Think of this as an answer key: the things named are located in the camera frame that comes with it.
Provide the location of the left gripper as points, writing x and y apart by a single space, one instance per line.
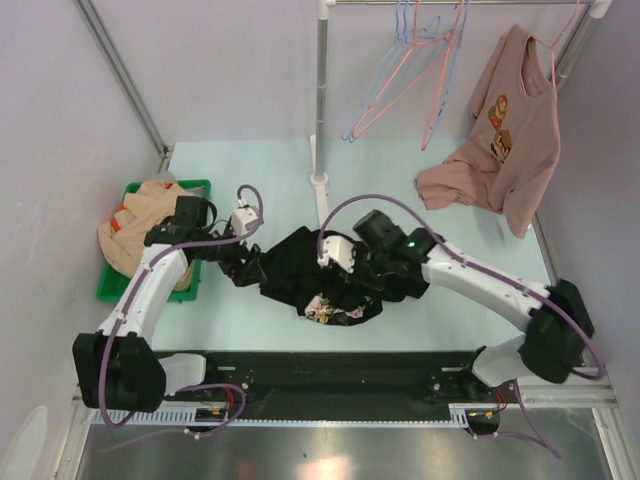
244 274

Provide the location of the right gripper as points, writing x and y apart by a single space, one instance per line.
377 284

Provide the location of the black t-shirt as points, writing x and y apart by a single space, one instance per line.
324 295

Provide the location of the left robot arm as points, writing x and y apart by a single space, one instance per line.
116 367

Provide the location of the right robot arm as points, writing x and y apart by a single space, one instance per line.
552 319

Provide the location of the pink mario t-shirt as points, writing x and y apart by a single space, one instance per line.
510 155

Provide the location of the pink hanger holding shirt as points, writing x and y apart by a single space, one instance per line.
553 45

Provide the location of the beige garment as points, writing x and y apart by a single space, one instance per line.
122 238

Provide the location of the green plastic bin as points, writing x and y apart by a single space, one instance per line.
113 284

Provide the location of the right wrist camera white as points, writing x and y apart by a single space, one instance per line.
337 250

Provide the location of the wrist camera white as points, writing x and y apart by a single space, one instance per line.
244 219
337 250

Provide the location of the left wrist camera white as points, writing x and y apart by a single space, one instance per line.
244 219

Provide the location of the clothes rack metal frame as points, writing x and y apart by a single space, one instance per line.
320 178

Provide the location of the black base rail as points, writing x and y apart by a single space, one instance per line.
343 387

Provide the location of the white cable duct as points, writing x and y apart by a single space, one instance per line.
201 416

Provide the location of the blue wire hanger left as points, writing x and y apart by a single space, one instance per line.
416 44

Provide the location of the blue wire hanger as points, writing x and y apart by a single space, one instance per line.
450 60
416 44

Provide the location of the pink wire hanger left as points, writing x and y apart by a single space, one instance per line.
419 48

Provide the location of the pink wire hanger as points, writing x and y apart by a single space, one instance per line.
419 48
428 132

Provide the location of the blue wire hanger middle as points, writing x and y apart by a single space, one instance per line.
450 60

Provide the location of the pink wire hanger middle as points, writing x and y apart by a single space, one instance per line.
428 132

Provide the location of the aluminium corner post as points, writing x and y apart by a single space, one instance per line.
108 49

